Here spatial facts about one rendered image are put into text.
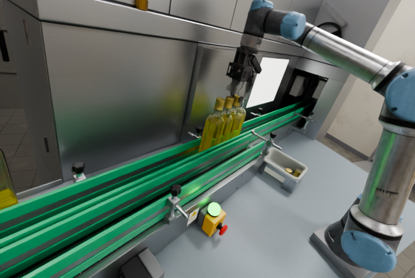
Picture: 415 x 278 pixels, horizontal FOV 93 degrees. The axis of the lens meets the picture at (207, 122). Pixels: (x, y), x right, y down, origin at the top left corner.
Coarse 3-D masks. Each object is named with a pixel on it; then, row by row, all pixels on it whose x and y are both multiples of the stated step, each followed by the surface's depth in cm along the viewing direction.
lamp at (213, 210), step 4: (212, 204) 68; (216, 204) 69; (208, 208) 68; (212, 208) 67; (216, 208) 67; (208, 212) 68; (212, 212) 67; (216, 212) 67; (212, 216) 67; (216, 216) 67
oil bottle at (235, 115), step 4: (232, 112) 84; (236, 112) 85; (232, 116) 84; (236, 116) 85; (232, 120) 84; (236, 120) 86; (232, 124) 85; (236, 124) 88; (232, 128) 87; (228, 132) 87; (232, 132) 89; (228, 136) 88; (232, 136) 91
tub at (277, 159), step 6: (270, 150) 115; (276, 150) 116; (270, 156) 118; (276, 156) 116; (282, 156) 114; (288, 156) 112; (270, 162) 102; (276, 162) 116; (282, 162) 114; (288, 162) 112; (294, 162) 110; (300, 162) 108; (282, 168) 113; (294, 168) 110; (300, 168) 108; (306, 168) 105; (288, 174) 96
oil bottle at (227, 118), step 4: (224, 116) 80; (228, 116) 81; (224, 120) 80; (228, 120) 81; (224, 124) 80; (228, 124) 83; (224, 128) 82; (228, 128) 84; (224, 132) 83; (220, 136) 83; (224, 136) 85; (220, 140) 84; (224, 140) 86
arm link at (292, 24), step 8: (272, 16) 62; (280, 16) 60; (288, 16) 59; (296, 16) 58; (304, 16) 59; (264, 24) 64; (272, 24) 62; (280, 24) 60; (288, 24) 59; (296, 24) 58; (304, 24) 61; (264, 32) 67; (272, 32) 64; (280, 32) 62; (288, 32) 60; (296, 32) 60
